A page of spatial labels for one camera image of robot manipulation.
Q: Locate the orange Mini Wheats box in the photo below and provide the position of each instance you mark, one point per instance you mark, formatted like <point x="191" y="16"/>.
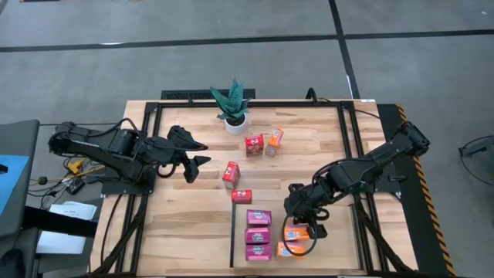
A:
<point x="295" y="233"/>
<point x="289" y="250"/>
<point x="275" y="141"/>

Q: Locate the green snake plant white pot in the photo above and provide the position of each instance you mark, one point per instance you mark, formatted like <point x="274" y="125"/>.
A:
<point x="235" y="125"/>

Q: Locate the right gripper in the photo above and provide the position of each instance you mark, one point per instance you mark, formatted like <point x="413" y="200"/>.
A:
<point x="306" y="204"/>

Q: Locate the blue sheet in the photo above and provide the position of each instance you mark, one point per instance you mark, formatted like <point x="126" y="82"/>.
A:
<point x="11" y="181"/>

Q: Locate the black aluminium table frame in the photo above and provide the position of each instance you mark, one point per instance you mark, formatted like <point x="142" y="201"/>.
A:
<point x="270" y="104"/>

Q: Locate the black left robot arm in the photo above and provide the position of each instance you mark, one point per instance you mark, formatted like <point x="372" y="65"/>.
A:
<point x="96" y="144"/>

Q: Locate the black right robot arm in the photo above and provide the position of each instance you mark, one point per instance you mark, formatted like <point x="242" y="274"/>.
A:
<point x="366" y="166"/>

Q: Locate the black bar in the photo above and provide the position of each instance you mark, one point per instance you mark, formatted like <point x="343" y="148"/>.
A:
<point x="58" y="224"/>

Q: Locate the black table clamp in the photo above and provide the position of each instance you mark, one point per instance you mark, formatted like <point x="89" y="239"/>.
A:
<point x="310" y="92"/>

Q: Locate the red Froot Loops box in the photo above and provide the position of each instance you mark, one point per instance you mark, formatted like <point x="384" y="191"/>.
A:
<point x="241" y="197"/>
<point x="231" y="175"/>
<point x="254" y="146"/>

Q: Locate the white paper sheets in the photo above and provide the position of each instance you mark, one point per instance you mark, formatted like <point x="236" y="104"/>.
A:
<point x="73" y="210"/>

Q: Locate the grey cabinet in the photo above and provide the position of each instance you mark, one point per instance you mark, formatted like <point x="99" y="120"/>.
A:
<point x="19" y="139"/>

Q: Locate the pink Raisin Bran box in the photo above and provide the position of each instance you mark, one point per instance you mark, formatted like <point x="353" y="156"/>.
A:
<point x="258" y="252"/>
<point x="257" y="235"/>
<point x="258" y="217"/>

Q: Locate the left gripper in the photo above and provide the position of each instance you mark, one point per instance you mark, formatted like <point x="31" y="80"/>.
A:
<point x="171" y="156"/>

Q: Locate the black mat yellow striped edge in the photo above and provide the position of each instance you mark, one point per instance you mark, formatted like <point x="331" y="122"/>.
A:
<point x="409" y="231"/>

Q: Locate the black knob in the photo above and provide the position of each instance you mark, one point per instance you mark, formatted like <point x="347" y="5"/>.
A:
<point x="42" y="180"/>

